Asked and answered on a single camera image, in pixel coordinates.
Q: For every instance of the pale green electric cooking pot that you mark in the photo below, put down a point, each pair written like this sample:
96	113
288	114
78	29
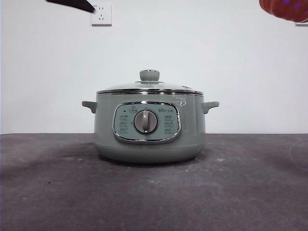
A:
108	144

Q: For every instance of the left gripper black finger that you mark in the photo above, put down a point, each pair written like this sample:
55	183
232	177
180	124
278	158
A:
72	3

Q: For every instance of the orange pumpkin with green stem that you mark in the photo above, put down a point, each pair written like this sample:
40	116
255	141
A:
284	9

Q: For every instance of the glass lid with green knob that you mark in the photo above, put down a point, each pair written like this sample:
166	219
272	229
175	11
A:
148	75

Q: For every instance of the white wall socket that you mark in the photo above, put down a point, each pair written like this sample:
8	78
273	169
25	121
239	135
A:
302	24
103	18

